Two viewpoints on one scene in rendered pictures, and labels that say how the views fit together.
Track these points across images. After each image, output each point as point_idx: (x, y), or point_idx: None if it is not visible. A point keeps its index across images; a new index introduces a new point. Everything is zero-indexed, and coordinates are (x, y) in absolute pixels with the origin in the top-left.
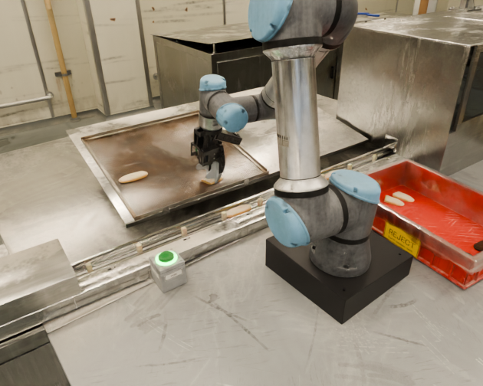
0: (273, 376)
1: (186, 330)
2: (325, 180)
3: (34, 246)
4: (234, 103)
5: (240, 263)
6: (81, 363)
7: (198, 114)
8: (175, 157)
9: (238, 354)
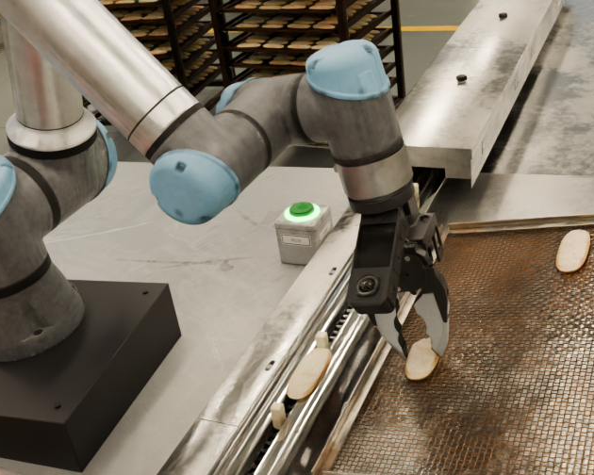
0: (98, 247)
1: (225, 231)
2: (9, 123)
3: (477, 134)
4: (241, 82)
5: (226, 319)
6: (302, 174)
7: None
8: None
9: (147, 243)
